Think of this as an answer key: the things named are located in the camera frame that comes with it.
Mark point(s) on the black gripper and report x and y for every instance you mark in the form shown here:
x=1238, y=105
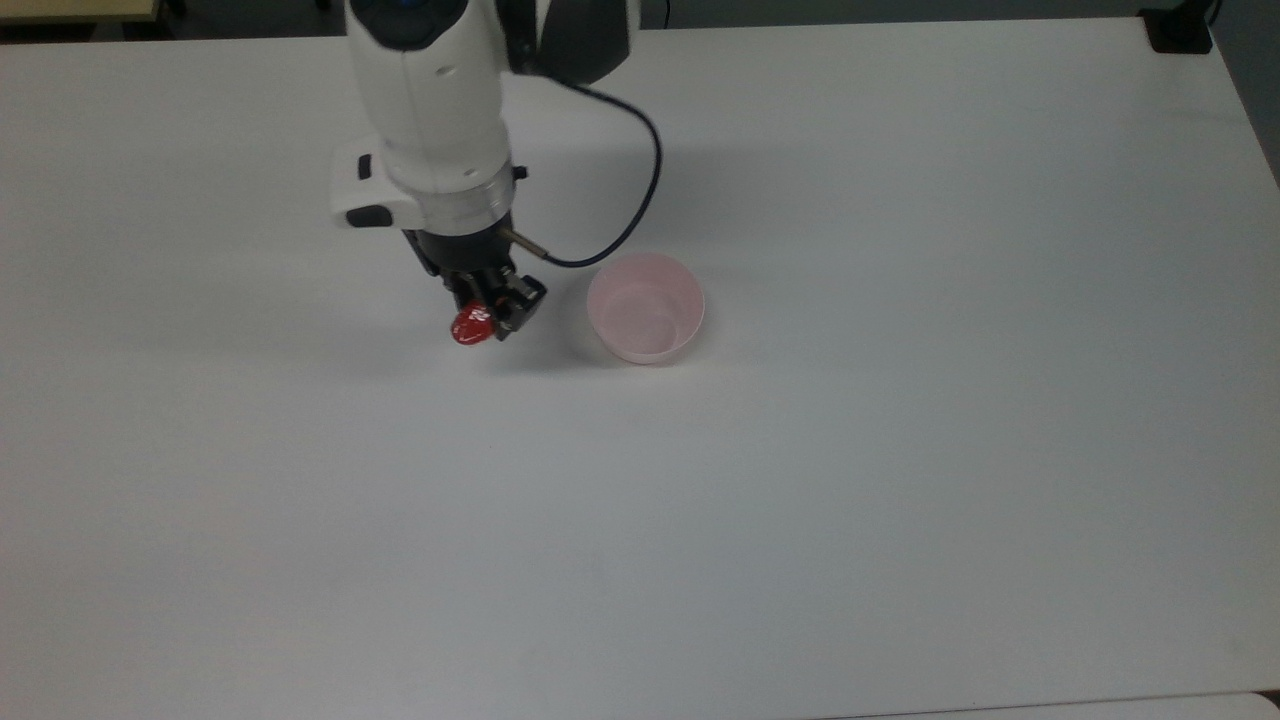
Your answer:
x=468, y=252

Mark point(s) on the red strawberry with green leaves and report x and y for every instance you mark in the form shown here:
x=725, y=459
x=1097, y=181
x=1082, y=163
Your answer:
x=470, y=326

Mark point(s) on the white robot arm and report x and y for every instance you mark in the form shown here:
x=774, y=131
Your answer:
x=430, y=100

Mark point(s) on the pink plastic bowl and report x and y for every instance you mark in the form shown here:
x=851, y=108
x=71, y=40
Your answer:
x=646, y=310

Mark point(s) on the wooden desk top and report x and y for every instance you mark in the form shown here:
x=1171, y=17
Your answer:
x=75, y=9

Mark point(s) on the black table clamp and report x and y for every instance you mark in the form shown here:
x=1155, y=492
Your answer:
x=1178, y=28

